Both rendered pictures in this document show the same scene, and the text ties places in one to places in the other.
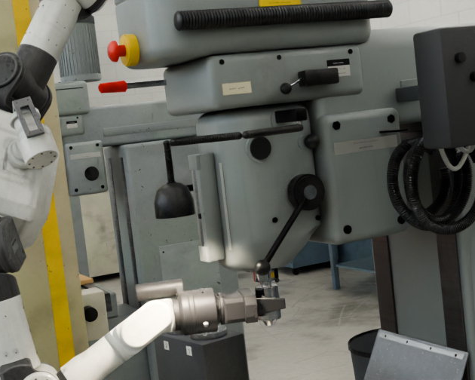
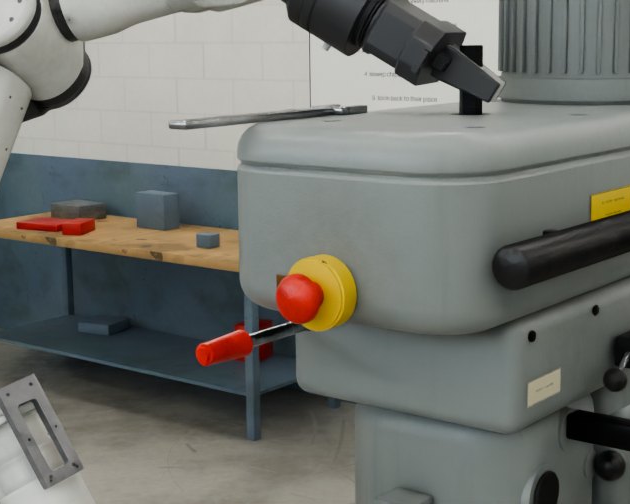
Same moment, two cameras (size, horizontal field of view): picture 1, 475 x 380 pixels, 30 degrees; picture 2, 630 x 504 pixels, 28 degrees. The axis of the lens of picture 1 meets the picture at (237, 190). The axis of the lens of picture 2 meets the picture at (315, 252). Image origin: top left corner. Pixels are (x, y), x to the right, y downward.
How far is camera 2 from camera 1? 1.09 m
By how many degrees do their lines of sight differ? 27
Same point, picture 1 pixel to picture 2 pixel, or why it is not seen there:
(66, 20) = (10, 132)
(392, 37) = not seen: outside the picture
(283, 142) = (567, 473)
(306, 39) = not seen: outside the picture
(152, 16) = (432, 243)
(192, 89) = (426, 372)
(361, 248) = (12, 302)
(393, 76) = not seen: outside the picture
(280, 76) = (593, 348)
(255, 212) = not seen: outside the picture
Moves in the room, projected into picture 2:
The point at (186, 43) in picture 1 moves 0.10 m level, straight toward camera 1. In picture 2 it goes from (499, 308) to (583, 334)
